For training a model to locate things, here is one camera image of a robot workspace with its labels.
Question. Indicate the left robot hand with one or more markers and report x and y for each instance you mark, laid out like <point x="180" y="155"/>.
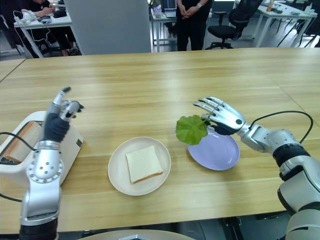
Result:
<point x="53" y="127"/>

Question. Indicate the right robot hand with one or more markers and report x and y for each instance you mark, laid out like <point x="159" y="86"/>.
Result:
<point x="226" y="113"/>

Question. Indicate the green lettuce leaf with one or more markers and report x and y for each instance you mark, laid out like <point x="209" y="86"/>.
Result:
<point x="190" y="130"/>

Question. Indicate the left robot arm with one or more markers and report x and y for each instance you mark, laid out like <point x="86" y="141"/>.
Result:
<point x="42" y="180"/>

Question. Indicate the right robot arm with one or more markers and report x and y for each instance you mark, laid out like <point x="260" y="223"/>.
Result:
<point x="297" y="175"/>

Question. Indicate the cream toaster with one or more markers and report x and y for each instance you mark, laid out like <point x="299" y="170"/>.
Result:
<point x="71" y="150"/>

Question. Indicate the bread slice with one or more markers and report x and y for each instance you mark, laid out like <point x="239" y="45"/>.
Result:
<point x="143" y="163"/>
<point x="23" y="140"/>

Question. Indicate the purple plate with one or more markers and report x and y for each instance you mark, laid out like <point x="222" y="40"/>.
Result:
<point x="217" y="155"/>

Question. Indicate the cream plate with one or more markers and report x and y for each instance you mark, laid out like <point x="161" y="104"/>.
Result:
<point x="117" y="175"/>

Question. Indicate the black office chair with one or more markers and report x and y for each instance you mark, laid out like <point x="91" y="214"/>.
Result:
<point x="222" y="31"/>

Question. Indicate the person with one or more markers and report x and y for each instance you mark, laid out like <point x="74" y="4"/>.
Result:
<point x="60" y="37"/>
<point x="192" y="30"/>

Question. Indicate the robot body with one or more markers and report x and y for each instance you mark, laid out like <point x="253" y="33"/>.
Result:
<point x="130" y="236"/>

